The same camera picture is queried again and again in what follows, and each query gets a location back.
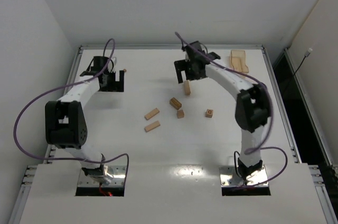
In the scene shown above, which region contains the dark grained wood block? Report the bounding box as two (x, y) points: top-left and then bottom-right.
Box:
(170, 97), (182, 110)

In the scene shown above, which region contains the clear amber plastic bin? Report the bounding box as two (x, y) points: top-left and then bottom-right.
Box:
(229, 50), (249, 74)

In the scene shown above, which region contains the lettered wood cube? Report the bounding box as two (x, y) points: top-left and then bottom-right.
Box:
(205, 109), (213, 118)

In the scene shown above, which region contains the numbered wood cube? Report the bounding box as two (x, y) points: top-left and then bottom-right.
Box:
(176, 109), (185, 119)

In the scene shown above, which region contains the long light wood block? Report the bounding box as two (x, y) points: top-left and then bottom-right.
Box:
(144, 108), (159, 120)

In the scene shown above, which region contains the long pale wood block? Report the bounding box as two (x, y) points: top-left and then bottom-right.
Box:
(144, 120), (161, 133)

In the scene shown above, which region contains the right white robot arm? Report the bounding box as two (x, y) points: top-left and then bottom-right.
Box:
(174, 41), (272, 179)

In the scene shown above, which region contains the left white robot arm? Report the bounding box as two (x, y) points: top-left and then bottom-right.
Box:
(45, 56), (125, 185)

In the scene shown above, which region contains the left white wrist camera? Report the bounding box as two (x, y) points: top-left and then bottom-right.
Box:
(111, 56), (117, 72)

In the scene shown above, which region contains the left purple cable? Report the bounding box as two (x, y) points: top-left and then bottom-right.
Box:
(13, 38), (129, 176)

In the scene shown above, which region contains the aluminium table frame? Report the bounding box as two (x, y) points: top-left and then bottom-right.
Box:
(20, 45), (336, 223)

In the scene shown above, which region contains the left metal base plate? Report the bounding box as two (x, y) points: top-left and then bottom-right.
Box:
(78, 165), (127, 188)

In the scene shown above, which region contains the metal base plate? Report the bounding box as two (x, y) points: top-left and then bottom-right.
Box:
(219, 165), (269, 188)
(78, 165), (127, 188)

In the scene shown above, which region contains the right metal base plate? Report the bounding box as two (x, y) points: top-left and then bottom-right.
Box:
(219, 165), (269, 188)

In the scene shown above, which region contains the black wall cable with plug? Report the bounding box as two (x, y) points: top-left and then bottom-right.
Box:
(293, 48), (313, 77)

